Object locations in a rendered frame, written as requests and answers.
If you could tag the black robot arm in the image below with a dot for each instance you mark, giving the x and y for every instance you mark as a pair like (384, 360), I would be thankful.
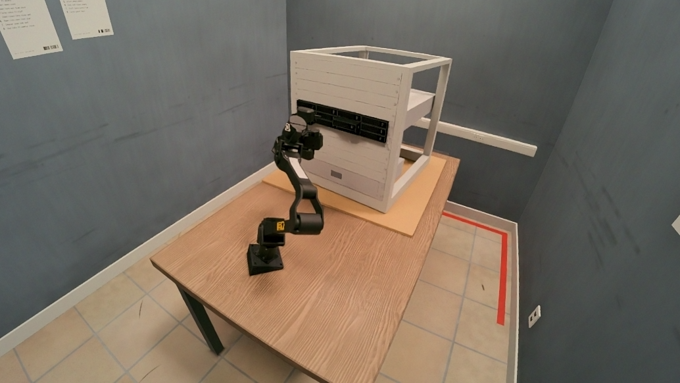
(290, 163)

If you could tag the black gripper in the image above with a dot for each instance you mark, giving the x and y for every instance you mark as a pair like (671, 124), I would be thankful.
(308, 115)

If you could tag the white equipment rack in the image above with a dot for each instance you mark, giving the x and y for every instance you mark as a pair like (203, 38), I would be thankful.
(361, 169)

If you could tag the tan flat board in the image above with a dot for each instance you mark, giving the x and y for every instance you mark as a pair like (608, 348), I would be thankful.
(403, 217)

